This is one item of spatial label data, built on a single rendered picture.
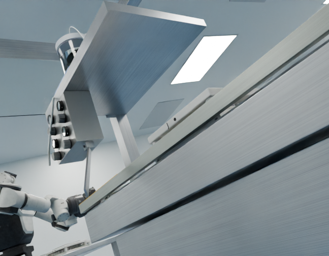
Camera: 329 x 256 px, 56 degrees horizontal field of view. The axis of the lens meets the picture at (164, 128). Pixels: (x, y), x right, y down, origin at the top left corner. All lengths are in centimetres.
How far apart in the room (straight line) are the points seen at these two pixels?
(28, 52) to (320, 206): 130
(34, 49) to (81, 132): 57
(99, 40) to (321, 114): 68
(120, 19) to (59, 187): 559
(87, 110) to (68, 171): 534
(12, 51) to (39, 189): 499
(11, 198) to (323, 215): 126
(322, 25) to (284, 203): 30
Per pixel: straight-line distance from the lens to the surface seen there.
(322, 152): 54
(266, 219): 63
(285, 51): 52
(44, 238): 619
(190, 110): 68
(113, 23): 93
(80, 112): 114
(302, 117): 50
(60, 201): 168
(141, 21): 96
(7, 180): 200
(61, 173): 645
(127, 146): 143
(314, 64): 50
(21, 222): 189
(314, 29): 50
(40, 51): 154
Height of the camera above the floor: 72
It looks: 18 degrees up
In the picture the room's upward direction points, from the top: 21 degrees counter-clockwise
